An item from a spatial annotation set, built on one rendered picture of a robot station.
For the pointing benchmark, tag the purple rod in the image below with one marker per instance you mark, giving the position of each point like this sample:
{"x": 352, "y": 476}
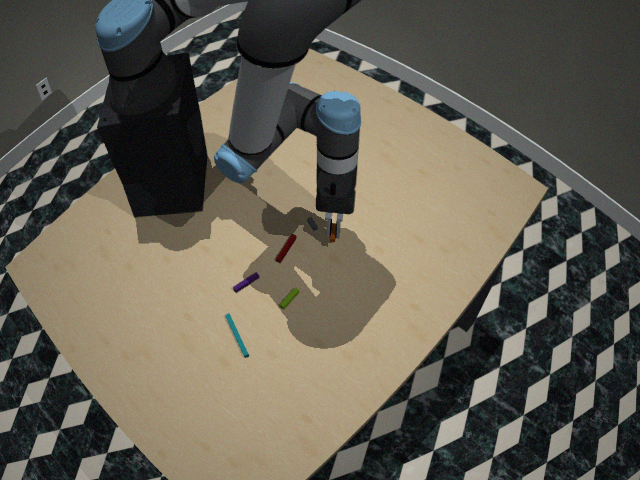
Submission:
{"x": 246, "y": 282}

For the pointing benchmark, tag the grey rod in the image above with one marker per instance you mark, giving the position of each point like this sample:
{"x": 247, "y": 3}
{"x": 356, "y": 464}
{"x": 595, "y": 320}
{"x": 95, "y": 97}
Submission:
{"x": 312, "y": 223}

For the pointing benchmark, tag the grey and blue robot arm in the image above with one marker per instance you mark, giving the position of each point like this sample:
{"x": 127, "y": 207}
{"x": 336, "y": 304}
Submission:
{"x": 273, "y": 34}

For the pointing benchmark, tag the turquoise rod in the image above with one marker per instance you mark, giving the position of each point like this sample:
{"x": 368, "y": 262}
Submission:
{"x": 237, "y": 336}

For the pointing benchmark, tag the dark red rod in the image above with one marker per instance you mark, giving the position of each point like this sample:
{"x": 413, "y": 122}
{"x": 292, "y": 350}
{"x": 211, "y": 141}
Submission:
{"x": 286, "y": 248}

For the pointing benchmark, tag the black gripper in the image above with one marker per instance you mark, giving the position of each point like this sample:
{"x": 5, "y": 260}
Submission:
{"x": 334, "y": 194}

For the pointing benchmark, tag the lime green rod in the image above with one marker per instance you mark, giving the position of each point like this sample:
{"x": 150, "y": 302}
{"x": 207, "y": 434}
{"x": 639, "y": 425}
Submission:
{"x": 289, "y": 298}

